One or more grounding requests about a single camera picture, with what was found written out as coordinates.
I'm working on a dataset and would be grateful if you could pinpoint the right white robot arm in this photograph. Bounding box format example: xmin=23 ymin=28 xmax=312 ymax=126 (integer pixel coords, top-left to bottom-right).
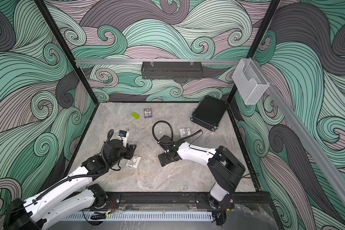
xmin=151 ymin=120 xmax=246 ymax=209

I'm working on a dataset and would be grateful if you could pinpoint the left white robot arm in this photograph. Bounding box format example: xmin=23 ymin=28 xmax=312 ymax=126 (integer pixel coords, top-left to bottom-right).
xmin=3 ymin=129 xmax=136 ymax=230

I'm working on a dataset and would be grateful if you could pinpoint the green rectangular block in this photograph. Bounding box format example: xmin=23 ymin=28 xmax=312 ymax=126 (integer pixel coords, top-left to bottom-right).
xmin=131 ymin=112 xmax=140 ymax=119

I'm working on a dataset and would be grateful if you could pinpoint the black aluminium case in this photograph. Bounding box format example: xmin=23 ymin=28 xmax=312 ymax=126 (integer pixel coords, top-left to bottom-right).
xmin=190 ymin=95 xmax=227 ymax=131

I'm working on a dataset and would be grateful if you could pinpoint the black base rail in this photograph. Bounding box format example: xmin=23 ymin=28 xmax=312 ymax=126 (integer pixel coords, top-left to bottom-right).
xmin=100 ymin=192 xmax=272 ymax=211

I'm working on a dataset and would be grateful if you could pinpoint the white slotted cable duct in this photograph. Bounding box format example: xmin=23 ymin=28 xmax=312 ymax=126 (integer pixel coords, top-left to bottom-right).
xmin=57 ymin=211 xmax=214 ymax=222

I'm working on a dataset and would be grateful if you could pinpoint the black wall-mounted tray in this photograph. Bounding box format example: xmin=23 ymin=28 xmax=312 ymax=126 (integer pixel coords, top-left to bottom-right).
xmin=141 ymin=62 xmax=203 ymax=80

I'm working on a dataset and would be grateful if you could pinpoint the aluminium wall rail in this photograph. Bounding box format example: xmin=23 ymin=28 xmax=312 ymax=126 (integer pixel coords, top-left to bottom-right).
xmin=75 ymin=58 xmax=240 ymax=66

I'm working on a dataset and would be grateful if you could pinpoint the clear acrylic wall holder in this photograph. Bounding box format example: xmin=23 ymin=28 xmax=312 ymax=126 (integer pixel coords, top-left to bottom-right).
xmin=232 ymin=58 xmax=269 ymax=105

